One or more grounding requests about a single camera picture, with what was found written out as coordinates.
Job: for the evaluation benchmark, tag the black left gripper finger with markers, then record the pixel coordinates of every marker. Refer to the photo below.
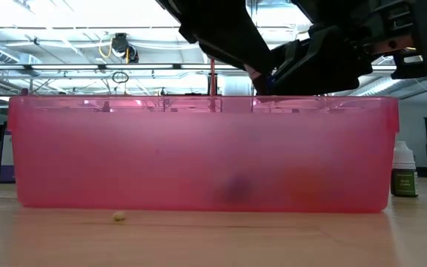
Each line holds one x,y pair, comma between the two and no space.
232,44

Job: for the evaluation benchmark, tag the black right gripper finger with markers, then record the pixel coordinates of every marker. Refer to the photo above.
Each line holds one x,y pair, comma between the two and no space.
328,66
287,55

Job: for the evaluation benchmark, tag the small green food coloring bottle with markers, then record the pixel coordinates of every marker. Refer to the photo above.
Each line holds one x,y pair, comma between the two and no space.
404,183

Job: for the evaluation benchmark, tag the red desk lamp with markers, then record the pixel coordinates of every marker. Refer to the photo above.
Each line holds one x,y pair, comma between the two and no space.
212,81

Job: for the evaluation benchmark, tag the red translucent plastic bin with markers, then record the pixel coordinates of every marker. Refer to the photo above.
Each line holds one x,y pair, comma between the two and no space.
161,155

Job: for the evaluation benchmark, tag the small yellow crumb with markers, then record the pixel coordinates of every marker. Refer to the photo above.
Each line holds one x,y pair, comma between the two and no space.
119,216

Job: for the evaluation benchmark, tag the white and purple sign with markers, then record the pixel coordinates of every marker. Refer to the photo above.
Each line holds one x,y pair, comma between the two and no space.
5,155

